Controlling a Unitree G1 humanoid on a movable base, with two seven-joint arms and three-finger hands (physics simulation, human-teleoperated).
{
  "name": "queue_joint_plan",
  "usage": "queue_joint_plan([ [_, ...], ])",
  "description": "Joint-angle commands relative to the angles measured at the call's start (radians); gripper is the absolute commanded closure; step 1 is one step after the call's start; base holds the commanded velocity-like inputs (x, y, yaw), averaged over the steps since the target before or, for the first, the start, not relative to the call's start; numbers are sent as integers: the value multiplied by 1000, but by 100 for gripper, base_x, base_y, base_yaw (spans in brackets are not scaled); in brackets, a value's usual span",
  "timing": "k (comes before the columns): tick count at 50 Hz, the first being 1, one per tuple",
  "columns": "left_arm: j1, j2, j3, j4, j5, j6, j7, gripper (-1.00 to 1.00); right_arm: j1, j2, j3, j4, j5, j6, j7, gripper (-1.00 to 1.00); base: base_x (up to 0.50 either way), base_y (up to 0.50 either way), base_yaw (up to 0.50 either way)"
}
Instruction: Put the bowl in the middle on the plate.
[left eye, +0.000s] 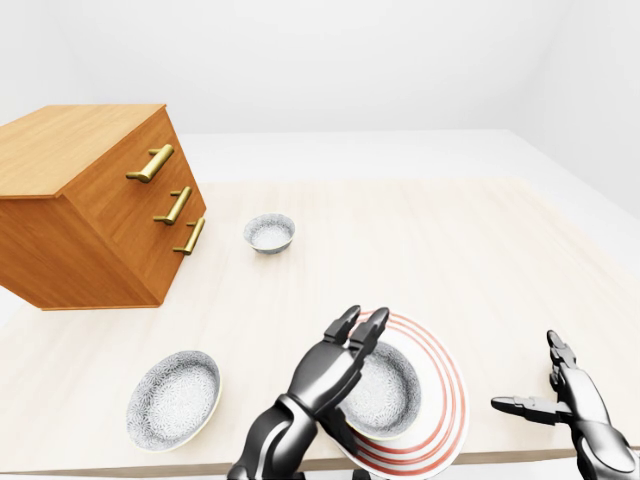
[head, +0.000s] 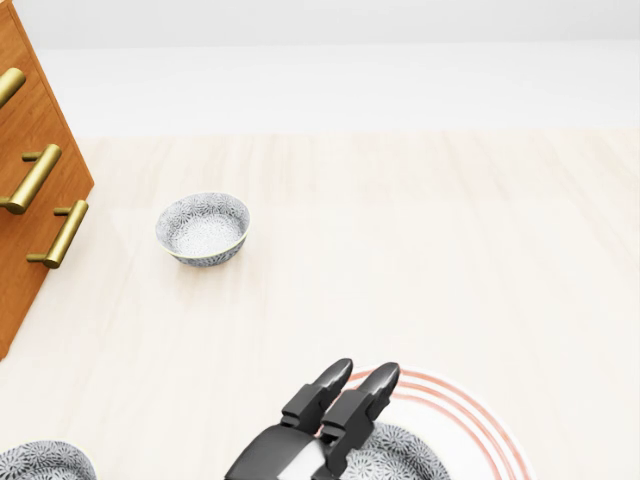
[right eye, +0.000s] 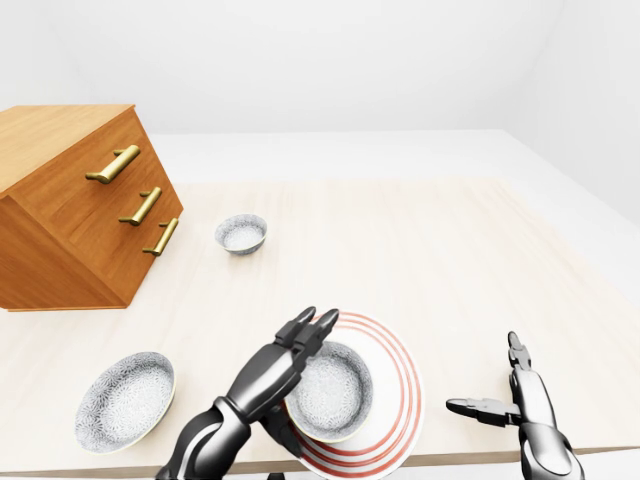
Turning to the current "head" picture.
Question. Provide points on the patterned black and white bowl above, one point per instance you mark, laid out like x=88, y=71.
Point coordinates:
x=42, y=462
x=402, y=455
x=202, y=232

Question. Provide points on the wooden drawer front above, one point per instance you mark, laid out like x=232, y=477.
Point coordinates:
x=20, y=45
x=50, y=125
x=30, y=295

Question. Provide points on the wooden cabinet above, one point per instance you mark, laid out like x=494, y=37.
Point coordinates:
x=55, y=130

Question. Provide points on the white plate with red rings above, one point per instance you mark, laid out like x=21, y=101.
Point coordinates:
x=450, y=415

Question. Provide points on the silver and black right hand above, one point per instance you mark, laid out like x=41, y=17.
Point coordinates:
x=295, y=445

